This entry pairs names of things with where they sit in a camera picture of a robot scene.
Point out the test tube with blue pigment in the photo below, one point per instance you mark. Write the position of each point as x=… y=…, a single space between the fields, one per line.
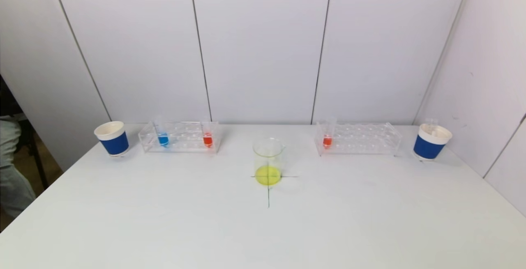
x=163 y=140

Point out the test tube with yellow pigment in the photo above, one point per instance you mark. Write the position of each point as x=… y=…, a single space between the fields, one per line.
x=431 y=126

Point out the clear glass beaker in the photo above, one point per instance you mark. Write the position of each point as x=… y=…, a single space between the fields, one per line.
x=267 y=176

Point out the test tube with red pigment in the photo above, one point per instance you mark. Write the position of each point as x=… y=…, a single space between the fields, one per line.
x=327 y=141
x=207 y=140

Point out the clear acrylic test tube rack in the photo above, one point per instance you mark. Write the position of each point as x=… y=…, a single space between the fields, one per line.
x=357 y=139
x=185 y=137

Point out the blue white paper cup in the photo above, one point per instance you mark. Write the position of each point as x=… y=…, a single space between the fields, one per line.
x=429 y=148
x=114 y=143

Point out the bystander grey trousers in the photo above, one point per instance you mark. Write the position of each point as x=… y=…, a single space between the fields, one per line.
x=12 y=178

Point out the bystander black shirt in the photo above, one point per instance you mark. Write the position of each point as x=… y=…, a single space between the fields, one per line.
x=6 y=100

